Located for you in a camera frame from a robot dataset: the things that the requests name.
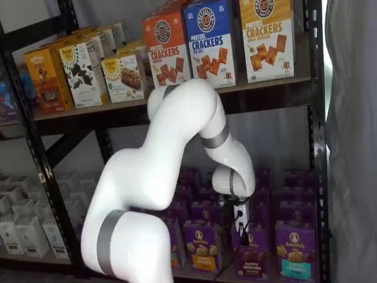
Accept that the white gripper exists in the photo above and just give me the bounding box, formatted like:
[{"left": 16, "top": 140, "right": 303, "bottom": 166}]
[{"left": 232, "top": 199, "right": 252, "bottom": 237}]

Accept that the purple snack box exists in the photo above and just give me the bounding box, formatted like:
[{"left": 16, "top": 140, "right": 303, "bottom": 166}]
[
  {"left": 283, "top": 170, "right": 320, "bottom": 188},
  {"left": 249, "top": 202, "right": 270, "bottom": 234},
  {"left": 166, "top": 202, "right": 191, "bottom": 221},
  {"left": 178, "top": 169, "right": 201, "bottom": 187},
  {"left": 254, "top": 167, "right": 270, "bottom": 188},
  {"left": 277, "top": 200, "right": 319, "bottom": 232},
  {"left": 190, "top": 200, "right": 221, "bottom": 223},
  {"left": 174, "top": 184, "right": 196, "bottom": 204},
  {"left": 280, "top": 184, "right": 319, "bottom": 204},
  {"left": 252, "top": 185, "right": 270, "bottom": 206},
  {"left": 196, "top": 184, "right": 220, "bottom": 204}
]

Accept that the purple box brown label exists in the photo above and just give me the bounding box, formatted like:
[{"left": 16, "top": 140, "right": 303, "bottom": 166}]
[{"left": 234, "top": 231, "right": 275, "bottom": 282}]

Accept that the purple box orange label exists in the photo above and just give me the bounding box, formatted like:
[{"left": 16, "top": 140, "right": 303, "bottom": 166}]
[{"left": 183, "top": 219, "right": 226, "bottom": 275}]

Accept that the purple box teal label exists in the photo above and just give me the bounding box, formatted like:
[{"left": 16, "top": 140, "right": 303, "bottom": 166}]
[{"left": 275, "top": 228, "right": 321, "bottom": 283}]

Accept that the purple box green label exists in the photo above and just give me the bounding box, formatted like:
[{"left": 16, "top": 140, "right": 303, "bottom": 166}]
[{"left": 170, "top": 217, "right": 188, "bottom": 271}]

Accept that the black metal shelf rack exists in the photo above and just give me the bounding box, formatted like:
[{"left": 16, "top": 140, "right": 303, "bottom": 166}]
[{"left": 0, "top": 0, "right": 331, "bottom": 283}]

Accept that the yellow pretzel crackers box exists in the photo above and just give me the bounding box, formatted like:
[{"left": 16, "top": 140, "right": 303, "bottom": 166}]
[{"left": 239, "top": 0, "right": 296, "bottom": 84}]

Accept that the blue pretzel crackers box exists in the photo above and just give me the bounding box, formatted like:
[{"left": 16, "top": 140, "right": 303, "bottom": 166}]
[{"left": 181, "top": 0, "right": 237, "bottom": 90}]

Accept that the white box snack bar print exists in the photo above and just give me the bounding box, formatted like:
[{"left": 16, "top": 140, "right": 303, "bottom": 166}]
[{"left": 101, "top": 54, "right": 148, "bottom": 104}]

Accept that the orange pretzel crackers box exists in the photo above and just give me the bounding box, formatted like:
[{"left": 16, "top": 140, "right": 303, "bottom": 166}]
[{"left": 141, "top": 11, "right": 193, "bottom": 89}]

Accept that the tan wooden shelf board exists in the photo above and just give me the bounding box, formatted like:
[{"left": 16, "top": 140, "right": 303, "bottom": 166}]
[{"left": 32, "top": 75, "right": 313, "bottom": 122}]

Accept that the white box dark crackers print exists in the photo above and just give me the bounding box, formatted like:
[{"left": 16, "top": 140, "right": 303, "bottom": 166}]
[{"left": 58, "top": 37, "right": 110, "bottom": 109}]

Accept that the orange brown snack box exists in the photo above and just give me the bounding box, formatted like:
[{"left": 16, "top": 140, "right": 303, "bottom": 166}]
[{"left": 23, "top": 45, "right": 75, "bottom": 115}]

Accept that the grey curtain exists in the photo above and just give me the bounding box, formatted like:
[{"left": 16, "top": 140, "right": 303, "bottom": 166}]
[{"left": 325, "top": 0, "right": 377, "bottom": 283}]

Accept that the white paper bag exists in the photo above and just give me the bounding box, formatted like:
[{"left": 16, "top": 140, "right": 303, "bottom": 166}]
[
  {"left": 11, "top": 198, "right": 37, "bottom": 221},
  {"left": 41, "top": 218, "right": 71, "bottom": 261},
  {"left": 0, "top": 220, "right": 25, "bottom": 256},
  {"left": 33, "top": 198, "right": 56, "bottom": 221}
]

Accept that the white small boxes group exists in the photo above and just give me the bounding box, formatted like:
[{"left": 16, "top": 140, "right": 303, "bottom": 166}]
[{"left": 14, "top": 216, "right": 51, "bottom": 258}]

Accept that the purple blue snack bag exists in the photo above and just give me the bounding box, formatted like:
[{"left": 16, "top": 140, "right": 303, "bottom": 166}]
[{"left": 0, "top": 80, "right": 20, "bottom": 122}]

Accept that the black cable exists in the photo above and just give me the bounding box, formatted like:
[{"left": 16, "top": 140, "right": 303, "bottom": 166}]
[{"left": 210, "top": 206, "right": 251, "bottom": 281}]

